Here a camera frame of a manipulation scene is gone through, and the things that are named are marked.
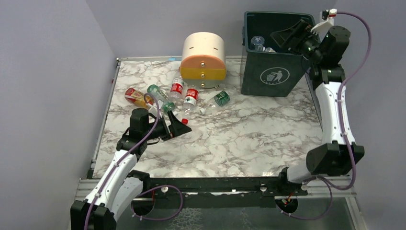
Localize crushed clear bottle pink label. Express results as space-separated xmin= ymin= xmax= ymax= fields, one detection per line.
xmin=249 ymin=35 xmax=265 ymax=52

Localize clear bottle dark green label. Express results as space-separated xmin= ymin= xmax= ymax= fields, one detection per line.
xmin=199 ymin=91 xmax=230 ymax=115

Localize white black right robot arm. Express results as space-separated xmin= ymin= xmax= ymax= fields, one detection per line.
xmin=271 ymin=20 xmax=365 ymax=184

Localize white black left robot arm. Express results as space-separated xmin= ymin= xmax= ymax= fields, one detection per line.
xmin=70 ymin=108 xmax=192 ymax=230

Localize dark green plastic bin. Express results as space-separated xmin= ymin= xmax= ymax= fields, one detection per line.
xmin=240 ymin=11 xmax=315 ymax=97

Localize green tinted water bottle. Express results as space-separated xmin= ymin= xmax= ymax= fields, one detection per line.
xmin=147 ymin=84 xmax=176 ymax=114

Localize clear bottle red label left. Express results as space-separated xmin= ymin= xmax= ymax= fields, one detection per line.
xmin=169 ymin=77 xmax=184 ymax=100

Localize clear bottle red label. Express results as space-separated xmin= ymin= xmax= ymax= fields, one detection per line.
xmin=169 ymin=77 xmax=184 ymax=100
xmin=181 ymin=85 xmax=199 ymax=125

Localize clear bottle red label right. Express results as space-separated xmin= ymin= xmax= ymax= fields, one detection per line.
xmin=181 ymin=85 xmax=199 ymax=125

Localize red label amber tea bottle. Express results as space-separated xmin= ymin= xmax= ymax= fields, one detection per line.
xmin=124 ymin=88 xmax=154 ymax=109

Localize cream orange yellow drawer unit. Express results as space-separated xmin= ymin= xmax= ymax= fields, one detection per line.
xmin=179 ymin=32 xmax=226 ymax=89

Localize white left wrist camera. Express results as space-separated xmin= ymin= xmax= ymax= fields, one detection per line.
xmin=147 ymin=100 xmax=163 ymax=117

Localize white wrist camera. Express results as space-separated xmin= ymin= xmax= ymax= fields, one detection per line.
xmin=147 ymin=100 xmax=163 ymax=117
xmin=311 ymin=9 xmax=338 ymax=35

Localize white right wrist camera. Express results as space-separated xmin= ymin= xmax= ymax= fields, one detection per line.
xmin=311 ymin=9 xmax=338 ymax=35

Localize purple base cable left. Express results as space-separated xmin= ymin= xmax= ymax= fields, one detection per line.
xmin=130 ymin=184 xmax=184 ymax=222

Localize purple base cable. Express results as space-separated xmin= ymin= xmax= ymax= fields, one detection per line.
xmin=130 ymin=184 xmax=184 ymax=222
xmin=274 ymin=176 xmax=333 ymax=221

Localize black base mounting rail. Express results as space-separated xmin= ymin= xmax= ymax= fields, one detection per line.
xmin=130 ymin=176 xmax=308 ymax=211

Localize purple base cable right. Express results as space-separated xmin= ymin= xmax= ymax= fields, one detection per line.
xmin=274 ymin=176 xmax=333 ymax=221

